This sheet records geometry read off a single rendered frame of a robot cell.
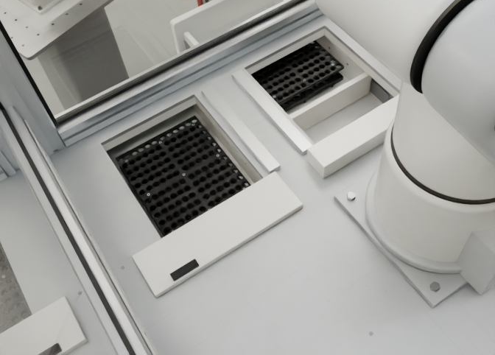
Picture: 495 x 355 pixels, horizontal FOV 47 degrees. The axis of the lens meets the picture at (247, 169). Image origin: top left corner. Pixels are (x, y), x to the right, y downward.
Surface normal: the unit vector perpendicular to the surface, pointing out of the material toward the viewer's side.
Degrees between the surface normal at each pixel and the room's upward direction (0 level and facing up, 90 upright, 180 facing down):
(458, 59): 59
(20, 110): 90
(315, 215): 0
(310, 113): 90
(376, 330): 0
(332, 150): 0
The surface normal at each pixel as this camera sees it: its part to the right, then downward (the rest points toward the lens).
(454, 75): -0.80, 0.23
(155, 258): -0.07, -0.57
